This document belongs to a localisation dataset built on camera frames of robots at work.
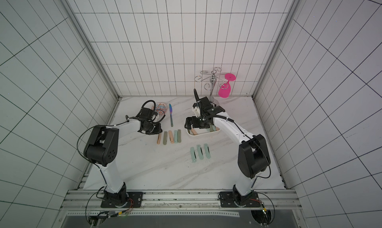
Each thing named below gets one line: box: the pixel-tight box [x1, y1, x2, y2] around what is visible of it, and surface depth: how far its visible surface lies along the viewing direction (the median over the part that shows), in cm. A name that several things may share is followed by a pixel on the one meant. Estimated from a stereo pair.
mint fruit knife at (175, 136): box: [174, 129, 178, 144], surface depth 97 cm
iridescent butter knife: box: [169, 103, 174, 127], surface depth 112 cm
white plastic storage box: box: [186, 126, 221, 140], surface depth 98 cm
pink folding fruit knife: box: [168, 129, 175, 144], surface depth 97 cm
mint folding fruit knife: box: [203, 143, 212, 159], surface depth 91 cm
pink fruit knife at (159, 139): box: [156, 133, 162, 145], surface depth 96 cm
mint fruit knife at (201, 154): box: [196, 144, 204, 160], surface depth 91 cm
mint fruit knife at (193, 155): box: [190, 146, 197, 163], surface depth 89 cm
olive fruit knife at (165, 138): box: [163, 130, 168, 146], surface depth 97 cm
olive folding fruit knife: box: [177, 129, 182, 143], surface depth 98 cm
